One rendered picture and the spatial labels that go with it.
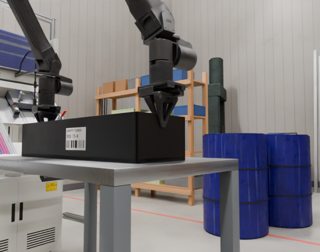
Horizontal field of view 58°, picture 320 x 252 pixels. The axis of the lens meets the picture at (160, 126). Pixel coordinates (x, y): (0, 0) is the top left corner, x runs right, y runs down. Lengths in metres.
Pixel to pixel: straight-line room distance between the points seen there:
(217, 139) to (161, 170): 2.19
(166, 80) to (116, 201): 0.30
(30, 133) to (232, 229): 0.69
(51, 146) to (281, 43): 6.44
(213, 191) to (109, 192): 2.35
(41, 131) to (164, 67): 0.48
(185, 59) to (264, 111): 6.15
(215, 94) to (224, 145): 3.45
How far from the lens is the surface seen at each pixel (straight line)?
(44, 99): 1.12
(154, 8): 0.72
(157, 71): 0.68
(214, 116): 6.06
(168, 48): 0.70
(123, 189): 0.52
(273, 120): 6.77
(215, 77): 6.44
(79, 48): 6.04
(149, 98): 0.67
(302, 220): 3.40
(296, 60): 6.85
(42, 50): 1.12
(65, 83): 1.18
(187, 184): 4.20
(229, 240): 0.87
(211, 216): 2.89
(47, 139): 0.94
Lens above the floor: 0.84
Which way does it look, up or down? 4 degrees up
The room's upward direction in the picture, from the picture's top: straight up
